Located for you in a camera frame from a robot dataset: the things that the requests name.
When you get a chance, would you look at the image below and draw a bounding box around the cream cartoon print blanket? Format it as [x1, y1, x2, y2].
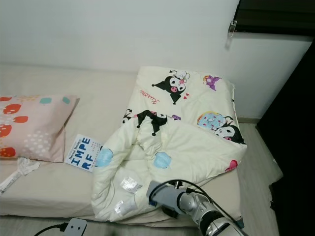
[92, 66, 248, 223]

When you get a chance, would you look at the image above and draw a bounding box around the white book blue lettering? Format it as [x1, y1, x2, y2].
[67, 134, 104, 172]

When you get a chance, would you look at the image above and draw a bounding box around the pink patterned pillow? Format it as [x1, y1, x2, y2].
[0, 94, 79, 163]

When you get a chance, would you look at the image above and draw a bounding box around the cream sheeted mattress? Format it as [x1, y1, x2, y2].
[0, 64, 284, 217]

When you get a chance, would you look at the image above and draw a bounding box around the black wardrobe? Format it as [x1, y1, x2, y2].
[256, 42, 315, 236]

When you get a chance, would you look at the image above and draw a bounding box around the black window blind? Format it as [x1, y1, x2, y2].
[233, 0, 315, 36]

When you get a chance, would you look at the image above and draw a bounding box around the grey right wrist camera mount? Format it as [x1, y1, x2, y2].
[147, 180, 185, 209]

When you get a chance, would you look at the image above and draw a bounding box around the clear wall clip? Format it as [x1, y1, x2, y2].
[228, 21, 238, 37]

